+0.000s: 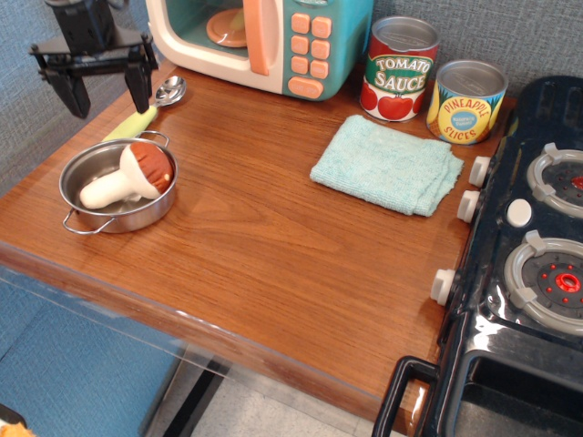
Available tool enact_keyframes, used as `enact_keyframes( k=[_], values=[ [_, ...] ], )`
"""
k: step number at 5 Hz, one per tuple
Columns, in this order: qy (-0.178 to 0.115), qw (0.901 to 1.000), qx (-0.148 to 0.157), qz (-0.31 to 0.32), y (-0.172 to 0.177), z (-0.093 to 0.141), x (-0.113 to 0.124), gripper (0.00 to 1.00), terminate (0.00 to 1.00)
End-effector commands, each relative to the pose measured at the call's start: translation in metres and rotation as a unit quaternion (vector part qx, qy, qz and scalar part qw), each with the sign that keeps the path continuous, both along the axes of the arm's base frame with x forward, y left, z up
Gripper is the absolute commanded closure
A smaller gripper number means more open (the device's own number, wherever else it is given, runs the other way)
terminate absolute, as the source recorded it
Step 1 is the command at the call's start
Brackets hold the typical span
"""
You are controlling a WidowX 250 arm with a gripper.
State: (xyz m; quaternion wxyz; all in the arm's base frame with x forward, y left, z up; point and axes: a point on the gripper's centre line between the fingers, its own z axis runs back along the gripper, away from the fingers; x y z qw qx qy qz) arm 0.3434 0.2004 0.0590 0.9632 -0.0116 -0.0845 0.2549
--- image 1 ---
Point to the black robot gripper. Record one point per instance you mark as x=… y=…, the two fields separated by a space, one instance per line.
x=91 y=43

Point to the spoon with green handle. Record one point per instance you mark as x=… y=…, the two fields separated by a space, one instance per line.
x=171 y=91

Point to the small steel pot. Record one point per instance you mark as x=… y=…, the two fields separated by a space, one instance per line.
x=126 y=215

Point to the light blue folded cloth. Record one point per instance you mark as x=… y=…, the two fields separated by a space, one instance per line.
x=388 y=168

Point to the plush mushroom toy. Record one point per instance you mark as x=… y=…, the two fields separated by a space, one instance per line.
x=144 y=171

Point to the orange microwave turntable plate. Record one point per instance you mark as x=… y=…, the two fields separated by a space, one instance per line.
x=227 y=28

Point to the teal toy microwave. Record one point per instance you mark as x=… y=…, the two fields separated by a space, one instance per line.
x=302 y=49

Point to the tomato sauce can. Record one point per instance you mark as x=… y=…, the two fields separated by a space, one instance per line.
x=401 y=57

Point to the orange plush object corner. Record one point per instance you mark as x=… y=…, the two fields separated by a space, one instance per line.
x=15 y=430

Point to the pineapple slices can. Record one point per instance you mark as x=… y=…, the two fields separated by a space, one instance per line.
x=467 y=97

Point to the white stove knob middle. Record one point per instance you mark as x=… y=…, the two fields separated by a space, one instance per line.
x=467 y=206

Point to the white stove knob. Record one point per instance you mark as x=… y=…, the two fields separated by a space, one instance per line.
x=442 y=284
x=467 y=206
x=479 y=170

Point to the white stove knob upper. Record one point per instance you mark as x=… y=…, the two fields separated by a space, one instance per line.
x=479 y=170

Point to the white stove knob lower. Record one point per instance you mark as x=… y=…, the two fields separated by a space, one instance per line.
x=442 y=284

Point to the white round stove button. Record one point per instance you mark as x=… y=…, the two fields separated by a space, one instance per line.
x=519 y=213

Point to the grey upper stove burner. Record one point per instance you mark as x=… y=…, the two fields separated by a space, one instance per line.
x=555 y=178

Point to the grey stove burner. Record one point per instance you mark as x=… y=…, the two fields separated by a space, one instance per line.
x=543 y=278
x=555 y=178

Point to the grey lower stove burner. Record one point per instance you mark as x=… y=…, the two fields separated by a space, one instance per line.
x=543 y=278

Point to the black toy stove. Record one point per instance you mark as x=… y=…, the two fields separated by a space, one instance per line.
x=510 y=361

